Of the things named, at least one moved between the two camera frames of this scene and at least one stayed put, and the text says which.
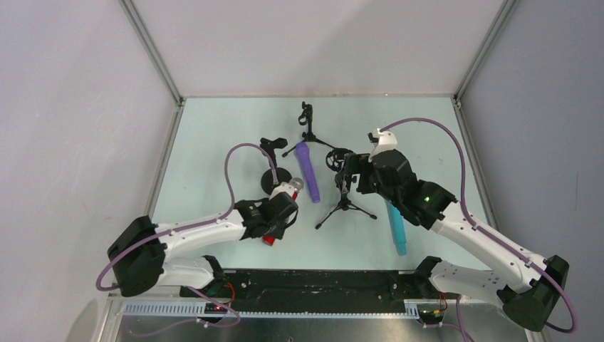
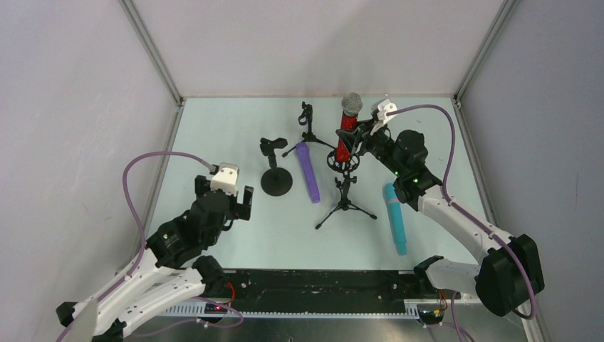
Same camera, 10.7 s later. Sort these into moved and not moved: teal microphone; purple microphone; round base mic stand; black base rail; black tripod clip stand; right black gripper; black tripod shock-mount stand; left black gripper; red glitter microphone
Moved: red glitter microphone; right black gripper; left black gripper
Not moved: round base mic stand; black tripod clip stand; black tripod shock-mount stand; black base rail; teal microphone; purple microphone
